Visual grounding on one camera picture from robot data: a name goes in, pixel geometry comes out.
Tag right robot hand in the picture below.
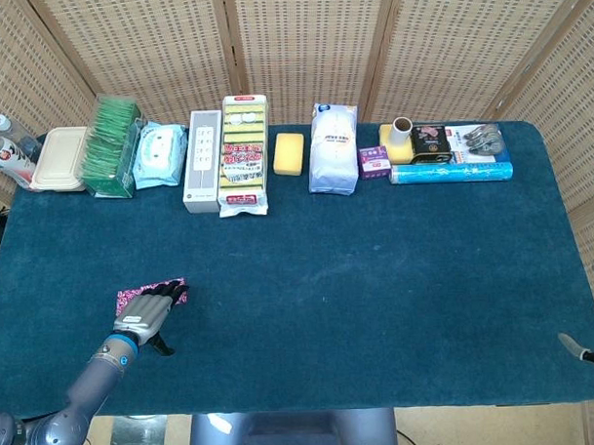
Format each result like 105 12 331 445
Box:
555 254 594 375

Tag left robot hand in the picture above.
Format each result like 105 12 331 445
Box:
112 279 192 359

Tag pink patterned packet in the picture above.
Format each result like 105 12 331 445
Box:
146 277 189 307
114 287 150 318

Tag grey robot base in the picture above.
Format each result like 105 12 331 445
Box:
185 407 400 445

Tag metal table foot plate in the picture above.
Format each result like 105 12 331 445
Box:
105 415 169 445

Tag light blue wet wipes pack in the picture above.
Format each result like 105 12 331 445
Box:
130 119 190 191

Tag white power strip box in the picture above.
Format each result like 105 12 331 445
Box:
178 109 227 216

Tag clear box green tea bags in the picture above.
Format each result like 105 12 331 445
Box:
76 93 149 201

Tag beige lidded food box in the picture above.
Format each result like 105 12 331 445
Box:
27 125 91 195

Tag yellow sponge multipack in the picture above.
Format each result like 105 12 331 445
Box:
214 94 272 220

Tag blue felt table mat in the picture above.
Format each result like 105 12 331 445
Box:
0 113 594 424

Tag white bottle red label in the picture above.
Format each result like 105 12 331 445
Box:
0 127 39 191

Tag blue cling film roll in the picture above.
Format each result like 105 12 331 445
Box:
387 159 515 186

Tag plain yellow sponge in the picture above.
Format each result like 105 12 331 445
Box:
271 132 307 177

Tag clear bottle white cap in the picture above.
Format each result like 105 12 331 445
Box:
0 112 43 164

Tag black tin can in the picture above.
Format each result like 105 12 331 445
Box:
409 123 455 167

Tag white paper bag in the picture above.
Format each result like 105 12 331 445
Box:
304 101 362 198

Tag small purple box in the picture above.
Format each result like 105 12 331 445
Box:
356 144 392 182

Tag white paper roll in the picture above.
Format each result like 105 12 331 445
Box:
389 116 415 148

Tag woven bamboo folding screen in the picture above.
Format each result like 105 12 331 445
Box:
0 0 594 445

